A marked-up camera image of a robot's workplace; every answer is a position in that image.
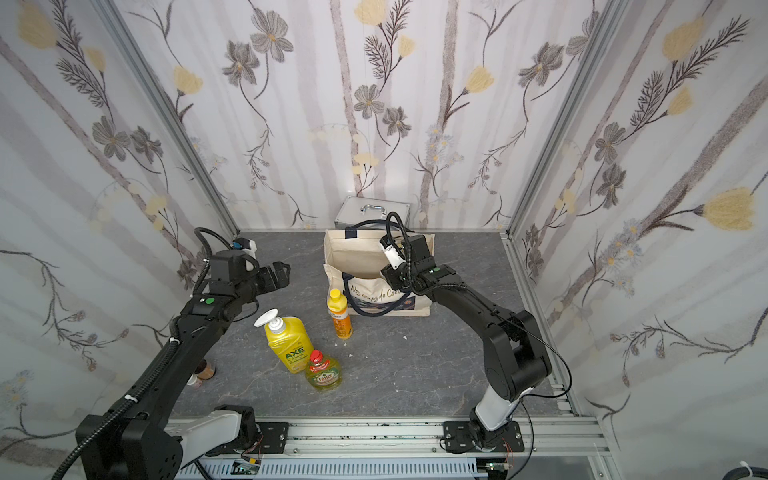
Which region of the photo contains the small brown jar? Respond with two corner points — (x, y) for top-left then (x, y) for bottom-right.
(186, 359), (216, 388)

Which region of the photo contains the silver aluminium case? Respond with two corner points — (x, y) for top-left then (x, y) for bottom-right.
(334, 196), (411, 229)

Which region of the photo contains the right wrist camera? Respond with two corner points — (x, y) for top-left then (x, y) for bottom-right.
(379, 234), (405, 270)

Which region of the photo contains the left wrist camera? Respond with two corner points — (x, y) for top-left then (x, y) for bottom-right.
(231, 237), (257, 256)

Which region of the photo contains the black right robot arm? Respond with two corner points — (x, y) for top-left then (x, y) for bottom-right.
(380, 212), (554, 453)

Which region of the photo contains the yellow Axe pump bottle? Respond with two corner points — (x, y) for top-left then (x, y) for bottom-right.
(254, 309), (314, 373)

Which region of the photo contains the orange soap bottle yellow cap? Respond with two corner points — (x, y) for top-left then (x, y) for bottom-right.
(327, 289), (353, 340)

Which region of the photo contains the green soap bottle red cap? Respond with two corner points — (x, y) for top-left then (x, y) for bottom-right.
(304, 350), (342, 390)

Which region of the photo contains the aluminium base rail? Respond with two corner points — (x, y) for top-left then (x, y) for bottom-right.
(173, 416), (607, 480)

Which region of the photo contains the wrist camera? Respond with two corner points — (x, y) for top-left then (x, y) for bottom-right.
(231, 237), (257, 256)
(379, 234), (405, 270)

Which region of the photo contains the beige canvas shopping bag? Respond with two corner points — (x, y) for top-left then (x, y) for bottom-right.
(323, 219), (432, 318)

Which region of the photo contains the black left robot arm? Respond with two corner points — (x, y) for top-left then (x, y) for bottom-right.
(53, 249), (291, 479)

